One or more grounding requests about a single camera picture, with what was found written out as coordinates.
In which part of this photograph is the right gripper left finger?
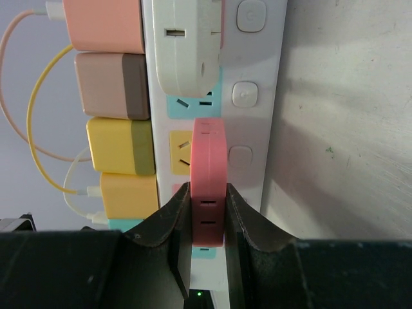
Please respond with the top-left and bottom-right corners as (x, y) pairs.
(1, 183), (191, 308)

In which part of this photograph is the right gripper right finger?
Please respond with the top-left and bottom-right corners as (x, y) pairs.
(225, 185), (411, 308)

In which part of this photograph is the pink plug adapter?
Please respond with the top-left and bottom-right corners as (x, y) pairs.
(190, 118), (227, 247)

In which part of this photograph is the white power strip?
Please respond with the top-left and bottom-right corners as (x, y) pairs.
(141, 0), (289, 309)

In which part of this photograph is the white plug adapter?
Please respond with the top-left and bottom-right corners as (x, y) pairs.
(152, 1), (222, 98)

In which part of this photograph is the teal USB charger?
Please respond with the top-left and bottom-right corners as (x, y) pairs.
(108, 219), (143, 232)

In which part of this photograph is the yellow olive USB charger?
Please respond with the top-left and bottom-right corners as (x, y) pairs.
(86, 117), (155, 176)

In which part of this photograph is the beige brown USB charger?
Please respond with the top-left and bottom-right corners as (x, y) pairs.
(74, 52), (151, 120)

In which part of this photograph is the salmon pink USB charger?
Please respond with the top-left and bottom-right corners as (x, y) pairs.
(62, 0), (145, 54)

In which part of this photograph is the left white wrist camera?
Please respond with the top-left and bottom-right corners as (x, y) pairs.
(0, 213), (37, 232)

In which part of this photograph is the yellow charging cable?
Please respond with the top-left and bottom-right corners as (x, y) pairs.
(26, 43), (88, 196)

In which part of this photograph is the pink charging cable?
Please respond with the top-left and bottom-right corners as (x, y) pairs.
(0, 2), (94, 162)

